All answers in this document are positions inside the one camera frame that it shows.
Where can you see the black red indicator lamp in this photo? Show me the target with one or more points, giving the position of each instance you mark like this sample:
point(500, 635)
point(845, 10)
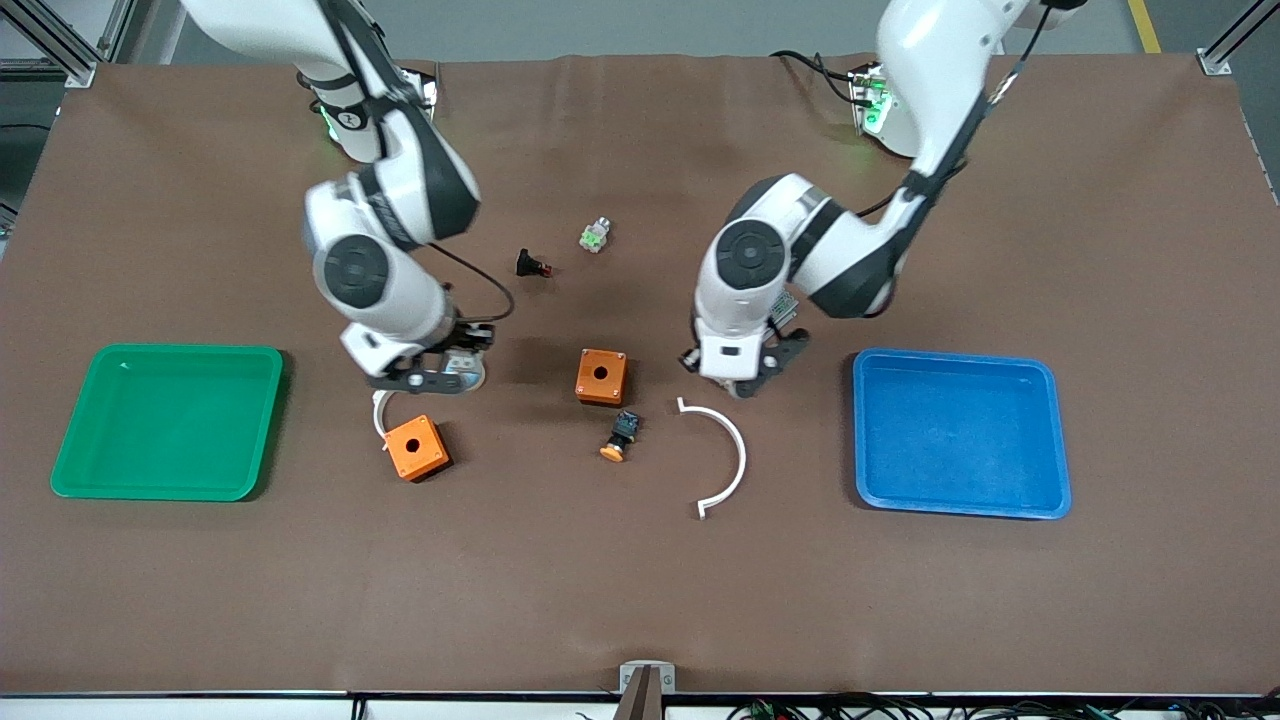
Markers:
point(528, 264)

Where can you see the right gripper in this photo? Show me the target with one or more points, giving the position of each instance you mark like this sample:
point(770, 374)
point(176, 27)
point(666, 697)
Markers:
point(470, 338)

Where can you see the blue plastic tray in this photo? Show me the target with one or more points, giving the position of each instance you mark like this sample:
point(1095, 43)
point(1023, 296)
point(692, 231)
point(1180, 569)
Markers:
point(960, 435)

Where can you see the green white button switch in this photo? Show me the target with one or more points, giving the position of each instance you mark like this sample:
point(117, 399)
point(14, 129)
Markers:
point(595, 236)

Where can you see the green plastic tray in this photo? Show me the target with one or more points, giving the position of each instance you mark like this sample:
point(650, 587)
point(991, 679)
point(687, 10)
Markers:
point(165, 420)

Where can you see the aluminium frame post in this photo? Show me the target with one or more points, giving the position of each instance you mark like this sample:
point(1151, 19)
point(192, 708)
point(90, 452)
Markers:
point(60, 45)
point(1225, 45)

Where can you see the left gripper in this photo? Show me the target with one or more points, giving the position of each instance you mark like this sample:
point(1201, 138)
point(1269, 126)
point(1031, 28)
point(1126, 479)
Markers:
point(687, 363)

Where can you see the grey metal edge bracket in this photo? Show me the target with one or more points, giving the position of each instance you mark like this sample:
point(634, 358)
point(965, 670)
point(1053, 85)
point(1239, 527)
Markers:
point(630, 675)

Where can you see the orange push button black body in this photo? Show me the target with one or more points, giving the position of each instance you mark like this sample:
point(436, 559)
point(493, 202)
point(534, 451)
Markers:
point(622, 432)

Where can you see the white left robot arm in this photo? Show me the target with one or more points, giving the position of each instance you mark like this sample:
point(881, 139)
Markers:
point(940, 60)

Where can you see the brown table mat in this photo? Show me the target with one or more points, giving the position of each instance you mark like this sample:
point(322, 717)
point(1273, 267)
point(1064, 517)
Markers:
point(600, 580)

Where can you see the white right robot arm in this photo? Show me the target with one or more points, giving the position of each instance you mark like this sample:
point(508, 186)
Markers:
point(400, 180)

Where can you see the orange box with round hole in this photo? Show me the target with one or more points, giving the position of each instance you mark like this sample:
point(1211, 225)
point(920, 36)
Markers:
point(417, 448)
point(601, 377)

